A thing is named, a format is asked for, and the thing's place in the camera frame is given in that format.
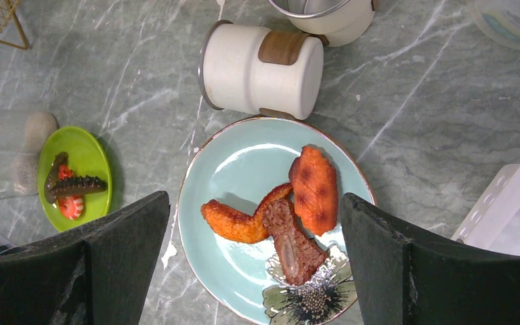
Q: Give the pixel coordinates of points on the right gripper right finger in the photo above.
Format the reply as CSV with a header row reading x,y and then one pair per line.
x,y
405,274

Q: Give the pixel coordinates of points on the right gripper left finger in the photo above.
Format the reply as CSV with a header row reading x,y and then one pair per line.
x,y
95,273

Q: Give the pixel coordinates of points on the cream lid shaker jar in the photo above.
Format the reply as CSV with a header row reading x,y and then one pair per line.
x,y
25,130

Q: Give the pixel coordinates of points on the dark sea cucumber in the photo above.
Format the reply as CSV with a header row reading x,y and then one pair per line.
x,y
78,186

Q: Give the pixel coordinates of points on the brown meat rib piece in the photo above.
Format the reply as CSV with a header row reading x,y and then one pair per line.
x,y
299,255

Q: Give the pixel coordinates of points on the green plate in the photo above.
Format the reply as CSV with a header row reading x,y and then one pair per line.
x,y
85,157

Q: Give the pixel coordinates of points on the white plastic basket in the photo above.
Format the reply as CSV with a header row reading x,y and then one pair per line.
x,y
493,223

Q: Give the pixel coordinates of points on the orange fried piece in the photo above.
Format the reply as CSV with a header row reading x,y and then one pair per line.
x,y
314,183

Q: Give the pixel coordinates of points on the black lid shaker jar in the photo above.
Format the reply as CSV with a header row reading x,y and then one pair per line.
x,y
18,174

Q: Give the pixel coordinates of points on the orange chicken wing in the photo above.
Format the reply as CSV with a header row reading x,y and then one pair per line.
x,y
237,226

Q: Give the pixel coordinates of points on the light blue flower plate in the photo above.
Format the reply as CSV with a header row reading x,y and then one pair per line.
x,y
238,166

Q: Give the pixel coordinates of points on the white mug lying down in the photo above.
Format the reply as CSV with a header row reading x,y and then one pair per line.
x,y
257,70

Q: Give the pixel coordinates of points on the upright steel lined mug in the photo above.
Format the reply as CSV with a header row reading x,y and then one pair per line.
x,y
340,21

